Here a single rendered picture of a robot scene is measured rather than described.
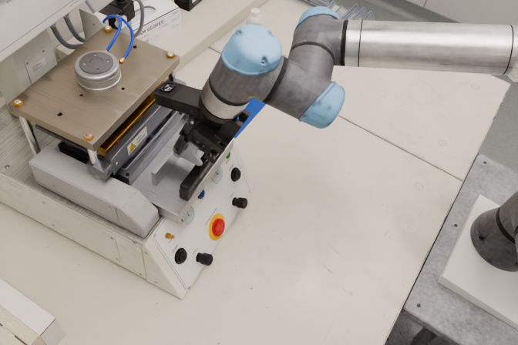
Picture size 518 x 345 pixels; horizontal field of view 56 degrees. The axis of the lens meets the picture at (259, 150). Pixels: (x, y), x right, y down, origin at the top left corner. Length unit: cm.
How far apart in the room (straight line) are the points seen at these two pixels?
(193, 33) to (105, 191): 78
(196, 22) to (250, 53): 96
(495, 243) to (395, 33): 61
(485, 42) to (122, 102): 60
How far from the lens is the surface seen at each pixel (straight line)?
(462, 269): 122
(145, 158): 96
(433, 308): 118
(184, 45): 153
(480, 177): 145
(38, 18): 99
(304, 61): 74
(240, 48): 67
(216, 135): 83
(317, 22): 82
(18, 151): 111
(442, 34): 80
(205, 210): 106
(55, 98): 94
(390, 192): 130
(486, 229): 124
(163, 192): 94
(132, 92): 92
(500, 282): 126
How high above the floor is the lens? 174
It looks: 50 degrees down
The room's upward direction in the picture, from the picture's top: 9 degrees clockwise
